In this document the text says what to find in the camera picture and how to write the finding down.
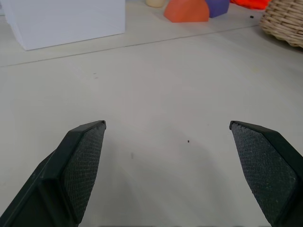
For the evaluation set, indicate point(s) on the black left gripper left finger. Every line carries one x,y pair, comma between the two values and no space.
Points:
71,170

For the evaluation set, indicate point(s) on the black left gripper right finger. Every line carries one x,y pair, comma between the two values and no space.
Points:
265,170

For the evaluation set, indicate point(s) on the wicker basket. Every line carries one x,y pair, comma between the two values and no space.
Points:
284,22

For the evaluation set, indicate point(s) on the white box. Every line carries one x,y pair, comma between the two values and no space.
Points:
64,21

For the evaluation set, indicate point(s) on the bright orange-red object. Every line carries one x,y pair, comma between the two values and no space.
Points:
251,3

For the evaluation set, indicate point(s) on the purple block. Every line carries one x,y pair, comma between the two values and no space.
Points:
217,7

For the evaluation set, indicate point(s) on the orange arched block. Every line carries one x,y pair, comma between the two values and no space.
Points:
187,11

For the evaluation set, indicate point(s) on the cream round block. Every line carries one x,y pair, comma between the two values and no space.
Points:
155,2

